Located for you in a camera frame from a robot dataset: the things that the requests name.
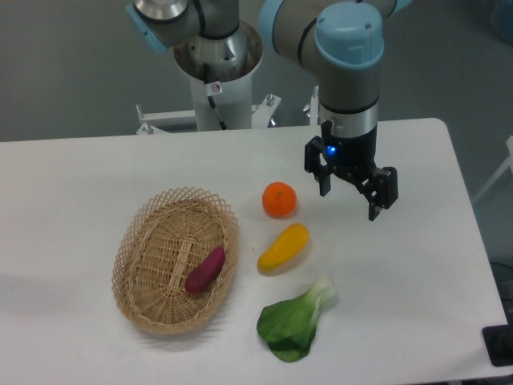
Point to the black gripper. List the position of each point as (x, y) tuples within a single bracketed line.
[(352, 160)]

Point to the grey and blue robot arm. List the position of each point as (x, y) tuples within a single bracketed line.
[(339, 42)]

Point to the purple sweet potato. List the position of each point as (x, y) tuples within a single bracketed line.
[(206, 272)]

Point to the woven wicker basket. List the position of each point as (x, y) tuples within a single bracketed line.
[(167, 239)]

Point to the orange tangerine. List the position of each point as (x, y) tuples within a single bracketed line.
[(279, 200)]

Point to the yellow orange mango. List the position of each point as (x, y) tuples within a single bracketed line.
[(289, 243)]

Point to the green bok choy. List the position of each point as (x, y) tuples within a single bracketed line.
[(290, 326)]

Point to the blue object top right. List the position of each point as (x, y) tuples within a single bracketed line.
[(501, 19)]

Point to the black device at table edge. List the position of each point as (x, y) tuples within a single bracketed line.
[(498, 341)]

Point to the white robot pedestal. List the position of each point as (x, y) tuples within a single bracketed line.
[(220, 76)]

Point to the white frame at right edge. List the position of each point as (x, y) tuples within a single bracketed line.
[(504, 167)]

